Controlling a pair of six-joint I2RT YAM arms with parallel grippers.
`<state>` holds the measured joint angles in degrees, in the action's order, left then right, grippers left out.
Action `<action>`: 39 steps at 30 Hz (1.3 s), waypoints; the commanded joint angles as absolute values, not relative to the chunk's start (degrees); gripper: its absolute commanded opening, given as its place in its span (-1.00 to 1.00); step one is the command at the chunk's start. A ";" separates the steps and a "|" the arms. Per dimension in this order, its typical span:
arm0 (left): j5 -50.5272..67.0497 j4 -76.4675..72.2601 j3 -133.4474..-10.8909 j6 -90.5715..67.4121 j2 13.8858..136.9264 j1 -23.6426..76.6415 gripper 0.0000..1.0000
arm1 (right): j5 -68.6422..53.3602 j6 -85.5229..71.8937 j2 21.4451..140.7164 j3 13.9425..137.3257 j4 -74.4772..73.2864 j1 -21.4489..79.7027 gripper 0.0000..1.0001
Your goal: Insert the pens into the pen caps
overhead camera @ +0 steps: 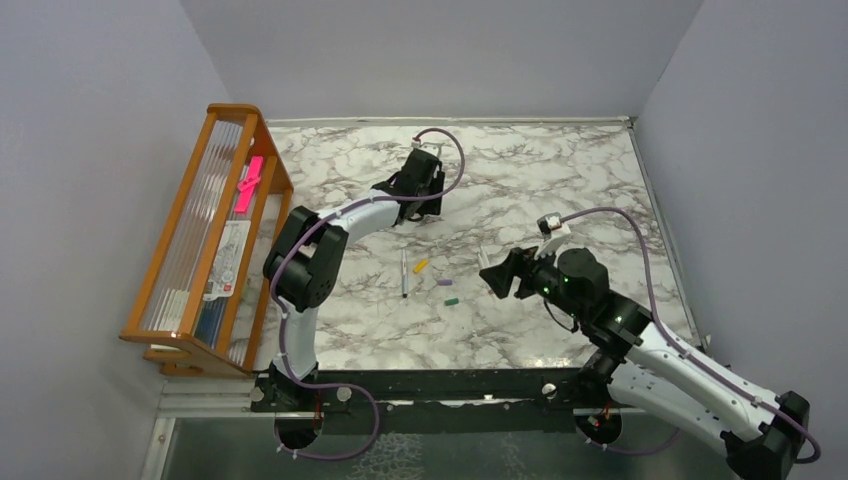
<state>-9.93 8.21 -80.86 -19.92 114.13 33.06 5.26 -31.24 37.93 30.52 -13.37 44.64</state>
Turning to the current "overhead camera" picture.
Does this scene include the white pen leftmost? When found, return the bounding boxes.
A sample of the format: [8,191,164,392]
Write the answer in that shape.
[401,248,409,299]

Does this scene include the pink clip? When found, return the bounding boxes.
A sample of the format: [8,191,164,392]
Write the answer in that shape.
[233,155,264,214]

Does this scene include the yellow pen cap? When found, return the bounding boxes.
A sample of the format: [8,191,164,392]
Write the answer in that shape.
[413,259,429,274]

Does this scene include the wooden rack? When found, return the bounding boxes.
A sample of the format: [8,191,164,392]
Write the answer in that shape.
[119,103,294,379]

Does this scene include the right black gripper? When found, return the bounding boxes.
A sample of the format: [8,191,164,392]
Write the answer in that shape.
[480,238,586,321]

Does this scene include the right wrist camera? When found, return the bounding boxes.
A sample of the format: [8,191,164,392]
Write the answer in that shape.
[534,212,571,260]

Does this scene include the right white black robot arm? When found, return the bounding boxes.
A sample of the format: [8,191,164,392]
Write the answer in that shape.
[479,248,810,479]

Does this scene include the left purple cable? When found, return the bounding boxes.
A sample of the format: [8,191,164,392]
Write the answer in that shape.
[268,127,466,462]

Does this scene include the black mounting rail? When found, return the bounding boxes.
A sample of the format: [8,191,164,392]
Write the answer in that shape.
[250,367,618,435]

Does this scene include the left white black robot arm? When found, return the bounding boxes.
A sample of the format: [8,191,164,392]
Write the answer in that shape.
[263,149,445,411]

